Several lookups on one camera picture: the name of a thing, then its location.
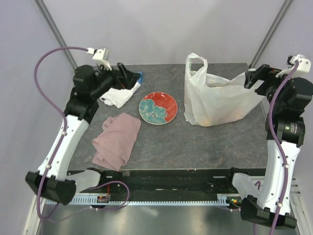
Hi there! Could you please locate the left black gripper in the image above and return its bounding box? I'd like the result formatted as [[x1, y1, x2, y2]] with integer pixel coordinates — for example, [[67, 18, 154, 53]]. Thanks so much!
[[90, 61, 140, 99]]

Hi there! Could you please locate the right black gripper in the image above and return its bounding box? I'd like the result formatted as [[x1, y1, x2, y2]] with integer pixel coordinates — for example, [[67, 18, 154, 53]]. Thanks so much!
[[245, 63, 301, 112]]

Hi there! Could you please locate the white plastic bag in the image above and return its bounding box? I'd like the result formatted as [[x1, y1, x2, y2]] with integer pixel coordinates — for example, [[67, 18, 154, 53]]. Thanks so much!
[[184, 53, 263, 127]]

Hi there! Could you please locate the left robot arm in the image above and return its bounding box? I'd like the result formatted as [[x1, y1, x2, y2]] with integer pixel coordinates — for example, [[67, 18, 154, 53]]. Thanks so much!
[[25, 63, 142, 205]]

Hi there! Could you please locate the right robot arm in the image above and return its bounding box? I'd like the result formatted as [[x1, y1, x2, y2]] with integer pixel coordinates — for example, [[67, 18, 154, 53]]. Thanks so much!
[[224, 59, 313, 233]]

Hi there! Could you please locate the white printed t-shirt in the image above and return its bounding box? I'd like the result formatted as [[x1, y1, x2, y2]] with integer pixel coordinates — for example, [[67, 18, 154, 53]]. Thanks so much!
[[99, 71, 143, 109]]

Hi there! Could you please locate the patterned fruit plate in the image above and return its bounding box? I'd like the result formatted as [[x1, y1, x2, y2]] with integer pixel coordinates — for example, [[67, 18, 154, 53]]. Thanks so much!
[[139, 92, 178, 125]]

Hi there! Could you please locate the pink cloth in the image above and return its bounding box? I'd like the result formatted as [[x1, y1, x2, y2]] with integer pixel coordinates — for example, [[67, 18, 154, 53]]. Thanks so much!
[[92, 113, 141, 171]]

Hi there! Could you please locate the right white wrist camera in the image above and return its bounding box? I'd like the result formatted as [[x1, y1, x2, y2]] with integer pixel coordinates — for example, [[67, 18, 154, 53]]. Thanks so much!
[[275, 54, 311, 78]]

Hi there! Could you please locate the right aluminium corner post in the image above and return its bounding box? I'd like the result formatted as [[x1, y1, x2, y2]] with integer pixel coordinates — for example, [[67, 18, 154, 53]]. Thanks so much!
[[248, 0, 293, 69]]

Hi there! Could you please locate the aluminium corner post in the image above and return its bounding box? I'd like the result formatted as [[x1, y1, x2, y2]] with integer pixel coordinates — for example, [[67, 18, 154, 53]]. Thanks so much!
[[34, 0, 77, 70], [248, 0, 293, 69]]

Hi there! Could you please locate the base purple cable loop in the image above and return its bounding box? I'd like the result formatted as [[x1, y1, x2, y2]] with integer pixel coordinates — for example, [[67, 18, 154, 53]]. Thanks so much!
[[89, 180, 131, 211]]

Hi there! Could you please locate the black base frame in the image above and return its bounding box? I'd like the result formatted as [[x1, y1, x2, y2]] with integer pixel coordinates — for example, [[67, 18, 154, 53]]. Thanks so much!
[[83, 169, 237, 201]]

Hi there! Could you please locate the left aluminium corner post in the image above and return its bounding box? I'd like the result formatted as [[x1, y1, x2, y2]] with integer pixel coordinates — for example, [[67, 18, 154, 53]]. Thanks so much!
[[34, 0, 77, 70]]

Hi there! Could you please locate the white slotted cable duct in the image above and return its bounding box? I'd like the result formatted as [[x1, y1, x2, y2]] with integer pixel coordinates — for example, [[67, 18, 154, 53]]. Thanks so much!
[[45, 193, 245, 207]]

